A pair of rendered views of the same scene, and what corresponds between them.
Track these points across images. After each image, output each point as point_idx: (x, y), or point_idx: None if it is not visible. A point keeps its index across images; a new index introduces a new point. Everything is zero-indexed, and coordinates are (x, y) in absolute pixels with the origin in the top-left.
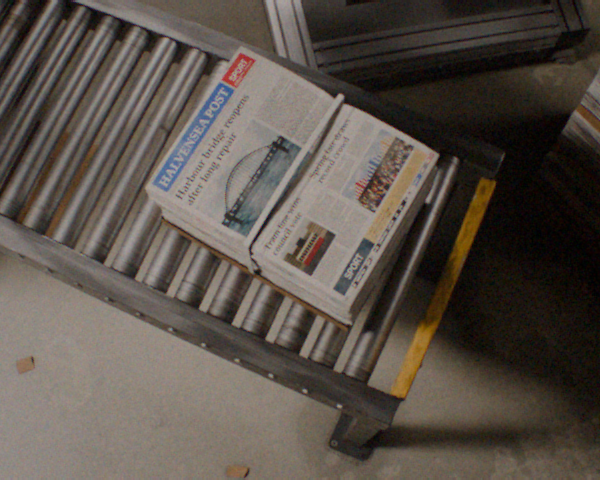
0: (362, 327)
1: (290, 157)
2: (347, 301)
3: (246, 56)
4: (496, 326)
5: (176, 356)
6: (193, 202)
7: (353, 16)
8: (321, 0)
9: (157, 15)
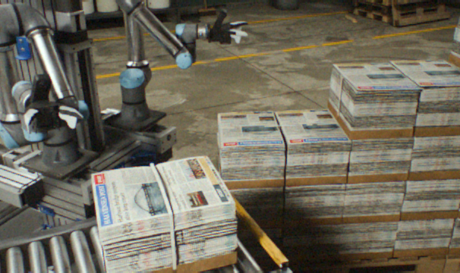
0: (239, 262)
1: (154, 186)
2: (232, 202)
3: (98, 174)
4: None
5: None
6: (130, 218)
7: (95, 267)
8: (74, 271)
9: (19, 238)
